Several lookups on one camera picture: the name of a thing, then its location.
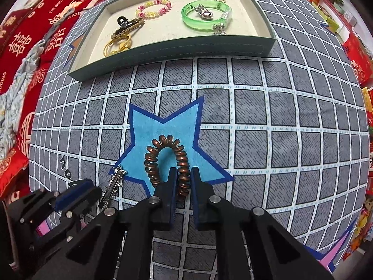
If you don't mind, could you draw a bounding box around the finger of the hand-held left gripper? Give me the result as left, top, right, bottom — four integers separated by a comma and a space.
31, 186, 103, 269
7, 179, 94, 226

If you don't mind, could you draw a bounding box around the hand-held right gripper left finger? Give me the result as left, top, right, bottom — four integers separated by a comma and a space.
31, 167, 179, 280

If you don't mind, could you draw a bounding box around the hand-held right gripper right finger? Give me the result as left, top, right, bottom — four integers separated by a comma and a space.
191, 166, 335, 280

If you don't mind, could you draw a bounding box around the copper spiral hair tie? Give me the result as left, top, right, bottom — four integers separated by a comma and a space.
144, 135, 191, 200

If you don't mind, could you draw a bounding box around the silver hair clip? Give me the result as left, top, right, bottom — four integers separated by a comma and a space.
98, 166, 128, 210

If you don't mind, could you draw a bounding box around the green jewelry tray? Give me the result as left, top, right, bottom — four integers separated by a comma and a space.
68, 0, 277, 81

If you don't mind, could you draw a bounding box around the tan braided rope bracelet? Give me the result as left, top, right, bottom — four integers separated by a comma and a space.
110, 17, 145, 40

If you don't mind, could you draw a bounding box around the green bangle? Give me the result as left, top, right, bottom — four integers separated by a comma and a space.
181, 0, 233, 31

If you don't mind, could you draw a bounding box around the silver pendant with pink stone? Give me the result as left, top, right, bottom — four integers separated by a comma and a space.
195, 4, 214, 21

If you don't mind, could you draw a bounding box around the pink yellow beaded bracelet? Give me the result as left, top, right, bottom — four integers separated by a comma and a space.
135, 0, 172, 18

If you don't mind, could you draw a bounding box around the red gold embroidered cushion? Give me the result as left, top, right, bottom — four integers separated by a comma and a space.
0, 149, 30, 196

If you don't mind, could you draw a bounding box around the grey grid star blanket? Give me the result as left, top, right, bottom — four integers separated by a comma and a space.
29, 0, 370, 280

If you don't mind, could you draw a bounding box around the yellow beaded hair tie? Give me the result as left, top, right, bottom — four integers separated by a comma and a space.
104, 33, 133, 57

